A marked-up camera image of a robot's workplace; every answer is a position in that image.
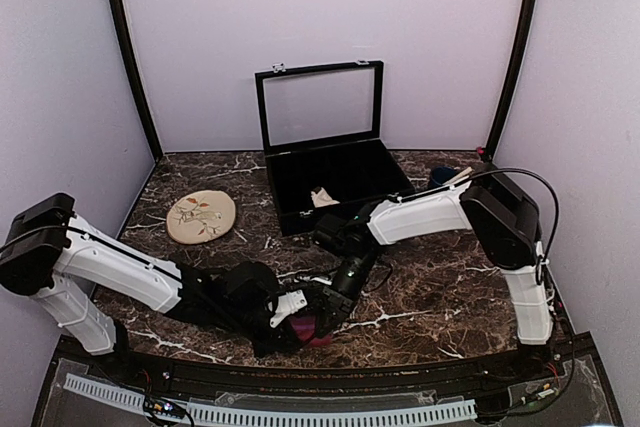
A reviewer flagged black front table rail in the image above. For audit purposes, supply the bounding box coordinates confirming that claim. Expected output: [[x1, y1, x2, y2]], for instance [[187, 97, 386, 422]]
[[49, 331, 596, 401]]

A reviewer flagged black display box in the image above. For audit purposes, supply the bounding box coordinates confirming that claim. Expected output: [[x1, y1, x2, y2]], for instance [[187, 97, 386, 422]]
[[254, 60, 414, 236]]

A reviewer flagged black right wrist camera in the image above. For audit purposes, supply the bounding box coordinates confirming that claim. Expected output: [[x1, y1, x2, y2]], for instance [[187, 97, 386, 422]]
[[312, 214, 355, 255]]

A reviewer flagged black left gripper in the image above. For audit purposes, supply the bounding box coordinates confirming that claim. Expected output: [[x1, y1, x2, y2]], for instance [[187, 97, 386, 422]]
[[219, 301, 302, 359]]

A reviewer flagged maroon purple orange sock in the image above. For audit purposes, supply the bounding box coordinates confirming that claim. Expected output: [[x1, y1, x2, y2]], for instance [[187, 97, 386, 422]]
[[289, 315, 333, 347]]

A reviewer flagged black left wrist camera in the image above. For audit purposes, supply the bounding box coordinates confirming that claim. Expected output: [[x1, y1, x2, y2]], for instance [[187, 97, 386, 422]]
[[223, 262, 279, 306]]

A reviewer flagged white slotted cable duct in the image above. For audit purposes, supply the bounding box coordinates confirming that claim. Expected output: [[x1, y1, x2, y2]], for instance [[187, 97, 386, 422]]
[[63, 373, 478, 427]]

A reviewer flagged black right corner post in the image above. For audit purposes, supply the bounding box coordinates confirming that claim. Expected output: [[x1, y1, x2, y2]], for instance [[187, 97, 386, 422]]
[[481, 0, 536, 161]]

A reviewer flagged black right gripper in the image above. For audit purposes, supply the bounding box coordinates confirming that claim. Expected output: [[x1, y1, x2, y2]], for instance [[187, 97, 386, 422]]
[[314, 250, 380, 337]]

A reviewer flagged brown and white sock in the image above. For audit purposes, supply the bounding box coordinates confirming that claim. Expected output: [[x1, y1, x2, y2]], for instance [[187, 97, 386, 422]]
[[310, 187, 339, 208]]

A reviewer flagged black corner post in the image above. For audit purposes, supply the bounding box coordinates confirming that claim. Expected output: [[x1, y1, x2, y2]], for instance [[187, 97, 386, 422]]
[[481, 0, 536, 161], [108, 0, 164, 163]]

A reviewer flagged black left corner post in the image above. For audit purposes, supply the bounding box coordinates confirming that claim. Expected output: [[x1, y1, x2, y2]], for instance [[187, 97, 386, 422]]
[[108, 0, 164, 163]]

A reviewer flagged wooden stick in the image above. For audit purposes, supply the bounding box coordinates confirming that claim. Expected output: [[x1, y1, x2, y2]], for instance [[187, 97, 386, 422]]
[[447, 167, 473, 184]]

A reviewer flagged dark blue mug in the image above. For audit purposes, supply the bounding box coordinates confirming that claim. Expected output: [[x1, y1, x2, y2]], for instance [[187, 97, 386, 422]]
[[428, 166, 458, 188]]

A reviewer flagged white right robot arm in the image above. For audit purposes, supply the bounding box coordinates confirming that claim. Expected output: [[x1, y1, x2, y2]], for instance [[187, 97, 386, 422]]
[[313, 169, 553, 381]]

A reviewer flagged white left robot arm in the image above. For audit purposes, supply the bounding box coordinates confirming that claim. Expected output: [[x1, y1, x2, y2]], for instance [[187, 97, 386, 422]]
[[1, 193, 307, 383]]

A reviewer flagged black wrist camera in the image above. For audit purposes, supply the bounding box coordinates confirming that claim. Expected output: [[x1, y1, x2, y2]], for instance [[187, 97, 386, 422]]
[[223, 262, 279, 306], [312, 214, 355, 255]]

